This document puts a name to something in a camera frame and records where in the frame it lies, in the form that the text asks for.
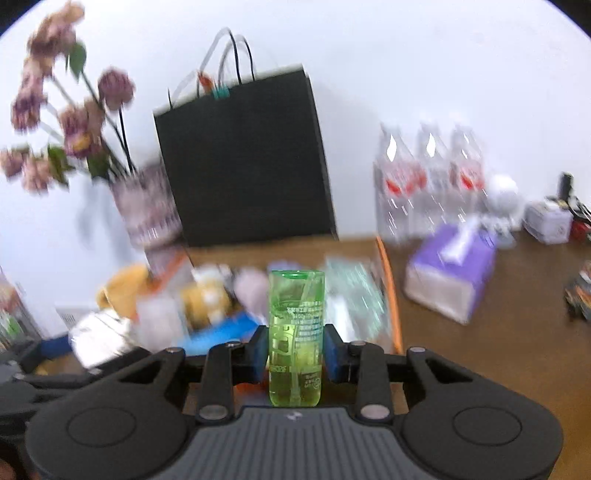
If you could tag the cluttered storage rack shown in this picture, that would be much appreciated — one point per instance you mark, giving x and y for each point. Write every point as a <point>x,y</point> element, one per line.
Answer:
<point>11,318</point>

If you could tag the red and orange cardboard box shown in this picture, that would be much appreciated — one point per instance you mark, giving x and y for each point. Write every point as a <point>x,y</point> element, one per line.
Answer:
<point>286,251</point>

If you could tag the black paper bag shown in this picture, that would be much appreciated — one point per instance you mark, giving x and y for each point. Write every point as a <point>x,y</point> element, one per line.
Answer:
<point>244,161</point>

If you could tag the colourful small packet pile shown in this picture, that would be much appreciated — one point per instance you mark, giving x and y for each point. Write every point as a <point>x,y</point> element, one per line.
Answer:
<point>581,290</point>

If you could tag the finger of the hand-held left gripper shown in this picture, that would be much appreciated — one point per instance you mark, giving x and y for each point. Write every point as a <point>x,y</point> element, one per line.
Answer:
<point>55,347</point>

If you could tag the blue card packet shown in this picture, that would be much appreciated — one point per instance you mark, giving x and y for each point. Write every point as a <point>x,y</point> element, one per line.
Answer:
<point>217,339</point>

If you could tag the small white box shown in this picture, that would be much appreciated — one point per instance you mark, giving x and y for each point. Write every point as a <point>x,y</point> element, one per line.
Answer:
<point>547,221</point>

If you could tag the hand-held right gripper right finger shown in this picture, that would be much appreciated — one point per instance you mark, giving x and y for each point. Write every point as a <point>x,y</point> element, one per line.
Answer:
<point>333,355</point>

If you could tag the artificial flower bouquet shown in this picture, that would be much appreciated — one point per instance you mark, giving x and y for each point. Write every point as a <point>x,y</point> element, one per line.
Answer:
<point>115,87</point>

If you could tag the purple tissue pack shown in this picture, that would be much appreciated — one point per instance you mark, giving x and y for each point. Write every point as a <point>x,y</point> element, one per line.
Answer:
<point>443,272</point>

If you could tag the green transparent bottle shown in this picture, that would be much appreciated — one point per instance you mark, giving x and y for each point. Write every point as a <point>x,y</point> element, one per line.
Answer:
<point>295,323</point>

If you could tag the white round figurine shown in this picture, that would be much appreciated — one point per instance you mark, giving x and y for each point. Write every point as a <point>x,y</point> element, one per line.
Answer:
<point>503,191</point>

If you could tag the small red box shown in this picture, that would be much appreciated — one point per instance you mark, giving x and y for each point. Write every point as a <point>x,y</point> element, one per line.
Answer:
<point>582,230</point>

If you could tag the purple knitted cloth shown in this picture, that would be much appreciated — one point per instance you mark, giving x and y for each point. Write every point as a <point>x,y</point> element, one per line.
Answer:
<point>251,288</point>

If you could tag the tan plush toy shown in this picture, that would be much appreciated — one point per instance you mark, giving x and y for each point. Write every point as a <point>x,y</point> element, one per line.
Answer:
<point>205,302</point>

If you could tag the purple marbled vase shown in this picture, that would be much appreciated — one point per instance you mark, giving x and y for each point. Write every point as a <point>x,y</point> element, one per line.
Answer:
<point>145,207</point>

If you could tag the small dark bottle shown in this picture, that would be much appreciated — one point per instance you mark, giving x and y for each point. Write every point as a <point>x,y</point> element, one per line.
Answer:
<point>566,184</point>

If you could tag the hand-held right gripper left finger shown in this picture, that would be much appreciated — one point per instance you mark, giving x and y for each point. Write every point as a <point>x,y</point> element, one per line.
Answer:
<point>257,351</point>

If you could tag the clear plastic bag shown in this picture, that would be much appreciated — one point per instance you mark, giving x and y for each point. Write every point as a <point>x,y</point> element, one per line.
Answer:
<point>355,300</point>

